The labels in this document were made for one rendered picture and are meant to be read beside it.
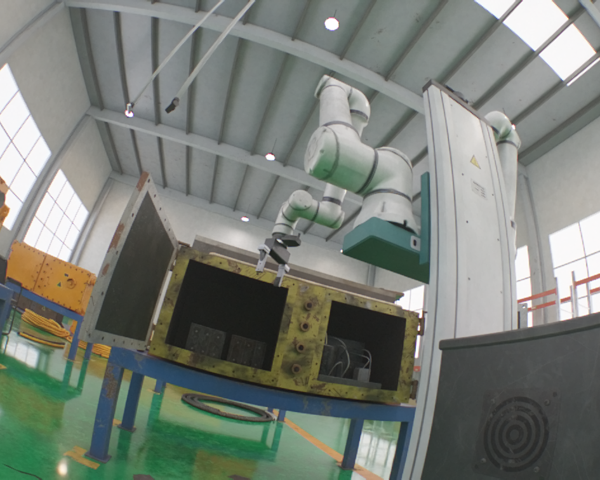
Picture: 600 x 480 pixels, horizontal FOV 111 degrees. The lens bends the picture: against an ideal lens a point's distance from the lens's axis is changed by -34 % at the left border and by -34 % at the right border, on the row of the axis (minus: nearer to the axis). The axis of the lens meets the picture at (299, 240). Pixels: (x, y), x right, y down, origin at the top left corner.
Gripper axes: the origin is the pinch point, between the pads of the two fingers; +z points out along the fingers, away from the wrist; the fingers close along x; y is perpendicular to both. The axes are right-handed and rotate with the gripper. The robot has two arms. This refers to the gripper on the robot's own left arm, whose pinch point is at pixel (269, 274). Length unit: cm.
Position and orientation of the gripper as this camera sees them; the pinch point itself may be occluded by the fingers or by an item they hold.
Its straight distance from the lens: 122.9
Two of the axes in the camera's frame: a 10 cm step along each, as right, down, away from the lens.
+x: -4.5, -5.2, -7.3
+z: -2.5, 8.5, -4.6
